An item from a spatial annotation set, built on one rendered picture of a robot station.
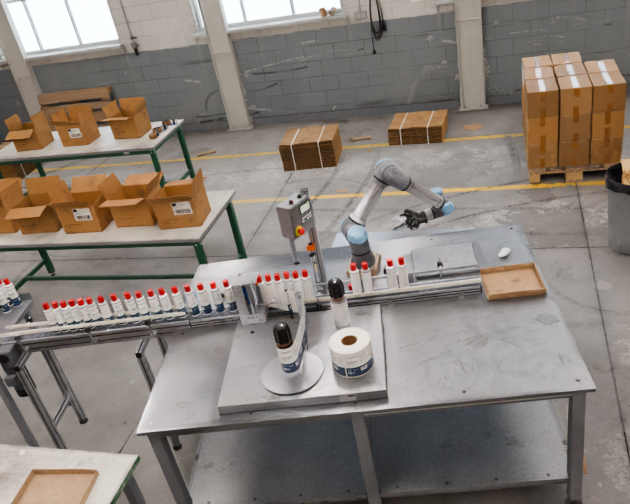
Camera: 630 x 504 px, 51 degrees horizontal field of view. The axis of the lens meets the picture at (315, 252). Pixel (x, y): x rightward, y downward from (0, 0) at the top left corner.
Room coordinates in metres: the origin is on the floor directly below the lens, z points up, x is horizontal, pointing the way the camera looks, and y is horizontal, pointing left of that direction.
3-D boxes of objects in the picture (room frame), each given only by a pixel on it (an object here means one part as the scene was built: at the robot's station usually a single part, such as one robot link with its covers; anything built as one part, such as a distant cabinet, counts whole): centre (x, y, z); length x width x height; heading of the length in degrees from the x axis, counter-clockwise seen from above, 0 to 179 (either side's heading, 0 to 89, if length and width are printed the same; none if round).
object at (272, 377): (2.48, 0.23, 0.89); 0.31 x 0.31 x 0.01
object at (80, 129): (7.26, 2.34, 0.97); 0.42 x 0.39 x 0.37; 158
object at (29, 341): (3.26, 1.36, 0.47); 1.17 x 0.38 x 0.94; 81
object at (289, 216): (3.14, 0.06, 1.38); 0.17 x 0.10 x 0.19; 136
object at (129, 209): (4.86, 1.30, 0.96); 0.53 x 0.45 x 0.37; 162
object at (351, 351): (2.46, -0.07, 0.95); 0.20 x 0.20 x 0.14
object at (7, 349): (3.22, 1.91, 0.71); 0.15 x 0.12 x 0.34; 171
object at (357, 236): (3.36, -0.26, 1.04); 0.13 x 0.12 x 0.14; 8
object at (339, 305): (2.76, -0.07, 1.03); 0.09 x 0.09 x 0.30
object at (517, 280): (2.90, -1.02, 0.85); 0.30 x 0.26 x 0.04; 81
